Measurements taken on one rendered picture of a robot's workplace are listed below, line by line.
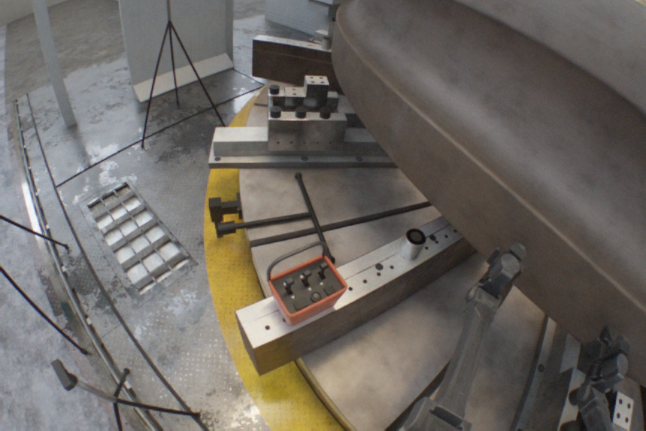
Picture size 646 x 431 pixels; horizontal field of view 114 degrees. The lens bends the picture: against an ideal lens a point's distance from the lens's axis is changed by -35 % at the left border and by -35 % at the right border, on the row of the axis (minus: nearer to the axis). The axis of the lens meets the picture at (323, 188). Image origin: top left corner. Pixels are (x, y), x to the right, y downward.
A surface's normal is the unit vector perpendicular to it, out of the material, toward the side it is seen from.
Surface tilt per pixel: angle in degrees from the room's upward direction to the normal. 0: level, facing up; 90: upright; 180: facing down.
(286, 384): 0
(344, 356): 0
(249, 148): 71
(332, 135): 90
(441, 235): 0
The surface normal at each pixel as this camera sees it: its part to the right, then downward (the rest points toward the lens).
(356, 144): 0.18, 0.44
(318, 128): 0.15, 0.70
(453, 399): 0.29, -0.79
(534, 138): -0.79, 0.14
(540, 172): -0.61, -0.12
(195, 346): 0.12, -0.71
